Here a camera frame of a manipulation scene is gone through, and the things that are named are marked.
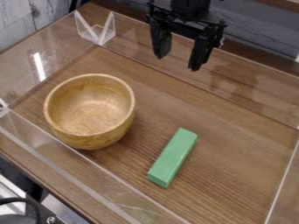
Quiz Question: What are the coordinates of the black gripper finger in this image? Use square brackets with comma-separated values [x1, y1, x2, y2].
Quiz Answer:
[188, 36, 213, 71]
[149, 18, 172, 59]

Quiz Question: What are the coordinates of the green rectangular block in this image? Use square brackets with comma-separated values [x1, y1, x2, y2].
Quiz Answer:
[146, 128, 198, 188]

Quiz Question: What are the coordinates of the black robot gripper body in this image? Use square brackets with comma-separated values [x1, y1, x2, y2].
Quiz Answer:
[146, 0, 226, 43]

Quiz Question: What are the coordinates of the clear acrylic front wall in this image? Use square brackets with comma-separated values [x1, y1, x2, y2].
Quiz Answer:
[0, 108, 189, 224]

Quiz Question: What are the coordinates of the brown wooden bowl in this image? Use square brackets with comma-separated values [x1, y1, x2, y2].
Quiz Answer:
[42, 73, 136, 151]

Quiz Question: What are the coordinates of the clear acrylic corner bracket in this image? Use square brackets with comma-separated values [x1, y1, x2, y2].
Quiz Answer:
[73, 11, 116, 46]

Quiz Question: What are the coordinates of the black metal table bracket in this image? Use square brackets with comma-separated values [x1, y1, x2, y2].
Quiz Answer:
[24, 195, 66, 224]

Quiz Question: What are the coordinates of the black cable bottom left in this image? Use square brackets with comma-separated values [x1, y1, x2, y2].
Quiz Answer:
[0, 197, 42, 224]

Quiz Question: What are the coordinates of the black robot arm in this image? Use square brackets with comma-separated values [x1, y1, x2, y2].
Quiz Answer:
[146, 0, 228, 71]

